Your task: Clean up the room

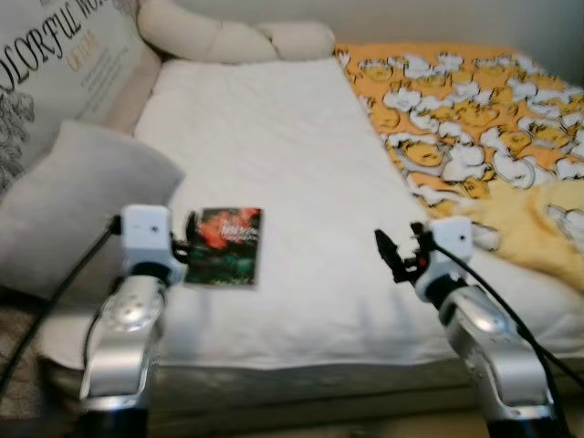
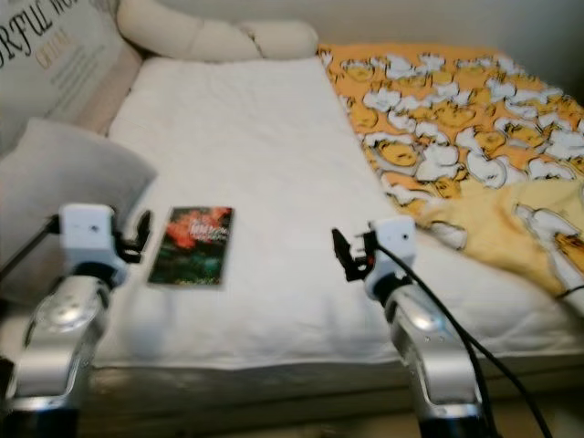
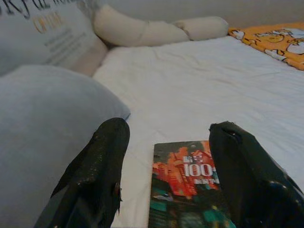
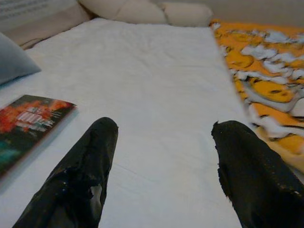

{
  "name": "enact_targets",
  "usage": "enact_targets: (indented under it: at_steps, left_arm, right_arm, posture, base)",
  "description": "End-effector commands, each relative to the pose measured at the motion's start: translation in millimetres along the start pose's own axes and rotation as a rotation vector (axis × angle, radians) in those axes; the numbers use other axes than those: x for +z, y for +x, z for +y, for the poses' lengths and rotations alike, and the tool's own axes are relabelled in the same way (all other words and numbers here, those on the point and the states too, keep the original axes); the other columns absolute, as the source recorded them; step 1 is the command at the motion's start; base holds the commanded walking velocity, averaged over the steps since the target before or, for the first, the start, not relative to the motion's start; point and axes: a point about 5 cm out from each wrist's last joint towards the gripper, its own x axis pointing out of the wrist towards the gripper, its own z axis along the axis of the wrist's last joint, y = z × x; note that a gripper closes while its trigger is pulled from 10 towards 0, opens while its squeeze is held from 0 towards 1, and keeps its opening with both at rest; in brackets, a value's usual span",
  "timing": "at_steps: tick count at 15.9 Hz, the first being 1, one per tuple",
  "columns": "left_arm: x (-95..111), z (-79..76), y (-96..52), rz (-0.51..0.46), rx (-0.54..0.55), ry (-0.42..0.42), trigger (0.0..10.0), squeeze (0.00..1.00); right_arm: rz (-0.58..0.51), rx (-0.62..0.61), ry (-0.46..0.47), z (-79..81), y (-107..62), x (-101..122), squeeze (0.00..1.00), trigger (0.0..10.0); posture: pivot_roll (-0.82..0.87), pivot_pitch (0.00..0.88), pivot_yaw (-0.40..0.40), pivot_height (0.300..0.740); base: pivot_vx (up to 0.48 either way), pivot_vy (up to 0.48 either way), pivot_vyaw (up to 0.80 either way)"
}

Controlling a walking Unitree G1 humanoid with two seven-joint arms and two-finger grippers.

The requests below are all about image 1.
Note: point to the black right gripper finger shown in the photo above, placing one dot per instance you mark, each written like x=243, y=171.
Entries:
x=420, y=235
x=386, y=251

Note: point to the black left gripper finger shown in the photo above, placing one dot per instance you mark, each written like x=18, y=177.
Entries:
x=192, y=226

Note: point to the dark paperback book red art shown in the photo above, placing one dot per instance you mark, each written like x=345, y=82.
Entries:
x=228, y=251

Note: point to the plain grey pillow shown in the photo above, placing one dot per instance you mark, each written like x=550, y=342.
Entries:
x=82, y=201

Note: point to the yellow cartoon egg quilt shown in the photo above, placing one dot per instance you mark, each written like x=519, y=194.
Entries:
x=456, y=119

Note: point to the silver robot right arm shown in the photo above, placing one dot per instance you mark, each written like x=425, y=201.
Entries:
x=493, y=347

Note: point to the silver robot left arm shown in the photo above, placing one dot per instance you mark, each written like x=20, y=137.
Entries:
x=128, y=328

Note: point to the white quilted mattress pad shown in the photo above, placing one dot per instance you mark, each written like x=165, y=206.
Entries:
x=301, y=182

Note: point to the grey patterned mattress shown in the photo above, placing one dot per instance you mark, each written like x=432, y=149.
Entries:
x=274, y=392

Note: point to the long beige bolster pillow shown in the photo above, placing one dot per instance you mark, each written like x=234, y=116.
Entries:
x=210, y=36

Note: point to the printed beige headboard cushion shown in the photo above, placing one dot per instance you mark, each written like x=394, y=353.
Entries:
x=55, y=64

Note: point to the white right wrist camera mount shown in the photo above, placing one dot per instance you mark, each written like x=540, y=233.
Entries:
x=449, y=242

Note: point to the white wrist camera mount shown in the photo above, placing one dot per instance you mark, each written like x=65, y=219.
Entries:
x=449, y=242
x=146, y=233

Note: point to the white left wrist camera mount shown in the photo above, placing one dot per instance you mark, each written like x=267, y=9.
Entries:
x=146, y=233

